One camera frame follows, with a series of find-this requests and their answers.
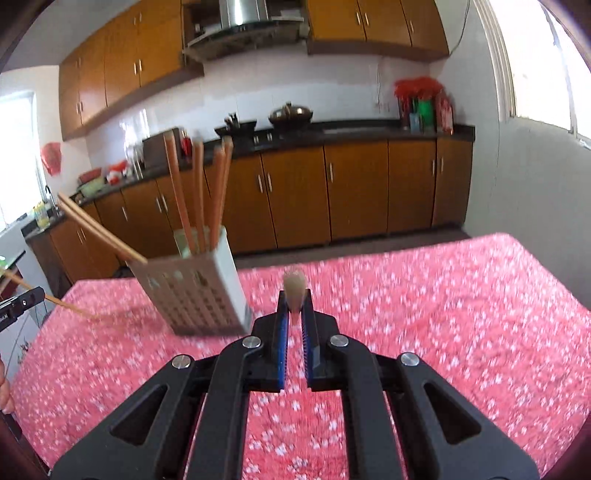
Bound green bowl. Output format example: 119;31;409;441
78;178;108;197

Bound green canister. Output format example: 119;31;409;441
416;99;436;132

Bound black wok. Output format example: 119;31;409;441
215;113;258;137

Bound black gas cooktop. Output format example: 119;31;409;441
252;130;325;149

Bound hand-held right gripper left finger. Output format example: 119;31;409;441
50;290;291;480

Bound person's left hand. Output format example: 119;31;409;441
0;357;16;414

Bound white appliance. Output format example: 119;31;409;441
0;225;52;370

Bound dark pot with lid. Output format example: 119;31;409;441
269;102;315;129

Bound red floral tablecloth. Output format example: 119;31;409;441
9;232;591;480

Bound red packet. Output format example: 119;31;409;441
436;95;456;134

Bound grey perforated utensil holder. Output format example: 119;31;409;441
130;226;254;337

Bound red plastic bag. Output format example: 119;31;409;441
41;142;64;176

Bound steel range hood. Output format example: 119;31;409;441
182;0;308;64

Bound wooden lower kitchen cabinets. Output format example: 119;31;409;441
25;137;474;289

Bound red decoration bundle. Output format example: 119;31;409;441
394;78;442;100

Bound window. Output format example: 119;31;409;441
489;0;591;149

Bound dark countertop appliance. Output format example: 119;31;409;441
142;128;184;169

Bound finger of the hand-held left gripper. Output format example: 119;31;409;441
0;286;46;331

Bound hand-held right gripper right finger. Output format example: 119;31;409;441
300;289;542;480

